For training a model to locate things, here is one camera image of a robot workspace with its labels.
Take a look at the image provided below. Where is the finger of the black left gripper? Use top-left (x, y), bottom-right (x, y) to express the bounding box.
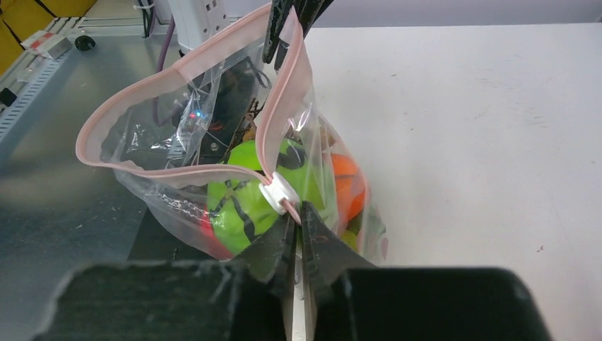
top-left (262, 0), bottom-right (300, 64)
top-left (274, 0), bottom-right (334, 71)

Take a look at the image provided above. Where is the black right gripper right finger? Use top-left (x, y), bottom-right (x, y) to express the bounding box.
top-left (300, 201), bottom-right (376, 305)

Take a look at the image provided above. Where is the red apple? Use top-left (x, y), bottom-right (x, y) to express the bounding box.
top-left (199, 219), bottom-right (233, 260)

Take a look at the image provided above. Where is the green mangosteen fruit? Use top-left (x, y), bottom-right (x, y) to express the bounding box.
top-left (207, 139), bottom-right (325, 254)

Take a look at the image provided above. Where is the white power strip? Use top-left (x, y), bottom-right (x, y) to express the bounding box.
top-left (168, 0), bottom-right (230, 54)

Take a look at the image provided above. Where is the light green round fruit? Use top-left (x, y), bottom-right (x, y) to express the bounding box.
top-left (341, 229), bottom-right (359, 252)

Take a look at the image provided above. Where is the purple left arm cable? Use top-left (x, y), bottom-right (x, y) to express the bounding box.
top-left (151, 16), bottom-right (177, 127)

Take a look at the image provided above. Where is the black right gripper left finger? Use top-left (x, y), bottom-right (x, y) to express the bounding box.
top-left (232, 214), bottom-right (297, 300)

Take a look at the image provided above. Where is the orange fruit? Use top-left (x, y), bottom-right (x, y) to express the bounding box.
top-left (331, 153), bottom-right (366, 222)

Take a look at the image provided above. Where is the clear zip top bag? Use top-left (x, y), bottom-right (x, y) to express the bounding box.
top-left (75, 1), bottom-right (388, 264)

